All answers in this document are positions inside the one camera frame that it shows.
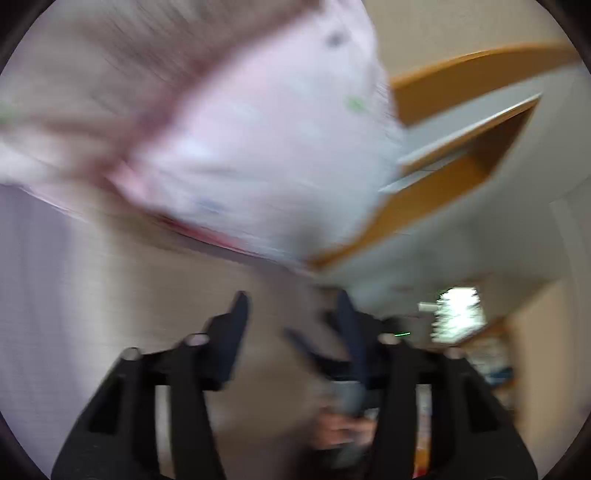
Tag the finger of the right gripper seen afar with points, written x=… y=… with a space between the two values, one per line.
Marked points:
x=328 y=368

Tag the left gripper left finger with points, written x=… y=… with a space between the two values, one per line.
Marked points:
x=114 y=437

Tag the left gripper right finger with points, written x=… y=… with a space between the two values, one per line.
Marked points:
x=472 y=435

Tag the cream cable-knit sweater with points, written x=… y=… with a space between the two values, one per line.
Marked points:
x=137 y=285

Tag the right hand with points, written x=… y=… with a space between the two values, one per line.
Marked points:
x=334 y=430

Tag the pink floral pillow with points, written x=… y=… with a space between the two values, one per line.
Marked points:
x=264 y=127

